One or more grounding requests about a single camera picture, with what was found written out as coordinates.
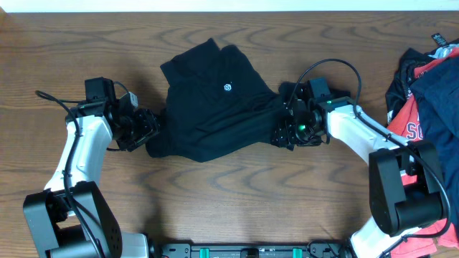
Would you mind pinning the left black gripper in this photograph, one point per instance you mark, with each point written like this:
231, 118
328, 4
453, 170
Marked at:
148, 125

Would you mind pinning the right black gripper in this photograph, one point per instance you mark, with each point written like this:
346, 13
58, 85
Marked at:
285, 131

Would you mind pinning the black polo shirt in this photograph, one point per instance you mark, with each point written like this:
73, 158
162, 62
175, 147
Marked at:
217, 103

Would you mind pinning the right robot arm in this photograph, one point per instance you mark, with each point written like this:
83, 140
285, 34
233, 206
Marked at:
406, 192

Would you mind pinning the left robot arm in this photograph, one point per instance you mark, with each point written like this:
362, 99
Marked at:
70, 217

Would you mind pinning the navy blue shirt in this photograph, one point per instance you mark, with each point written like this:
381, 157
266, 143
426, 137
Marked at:
436, 94

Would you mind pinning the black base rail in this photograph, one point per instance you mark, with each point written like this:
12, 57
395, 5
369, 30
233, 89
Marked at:
251, 251

